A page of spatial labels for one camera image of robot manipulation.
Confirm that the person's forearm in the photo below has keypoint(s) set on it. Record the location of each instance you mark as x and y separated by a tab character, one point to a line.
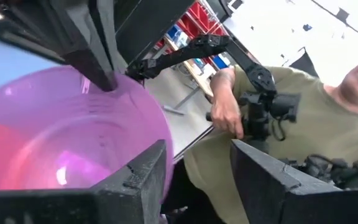
224	82

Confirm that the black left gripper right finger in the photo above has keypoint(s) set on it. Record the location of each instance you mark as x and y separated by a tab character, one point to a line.
266	193

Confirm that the person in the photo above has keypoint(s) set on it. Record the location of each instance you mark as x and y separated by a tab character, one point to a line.
322	124

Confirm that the black rig frame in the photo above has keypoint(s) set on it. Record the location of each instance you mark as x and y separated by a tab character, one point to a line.
148	25

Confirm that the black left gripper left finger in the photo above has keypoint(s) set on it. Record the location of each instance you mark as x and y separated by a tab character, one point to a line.
129	193

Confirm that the storage rack with bins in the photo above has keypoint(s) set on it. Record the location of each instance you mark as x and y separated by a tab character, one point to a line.
194	21

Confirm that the purple translucent plastic bowl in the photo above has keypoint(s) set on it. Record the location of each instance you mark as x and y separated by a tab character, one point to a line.
73	124

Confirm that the person's hand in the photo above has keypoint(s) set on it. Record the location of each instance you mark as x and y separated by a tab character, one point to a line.
225	116

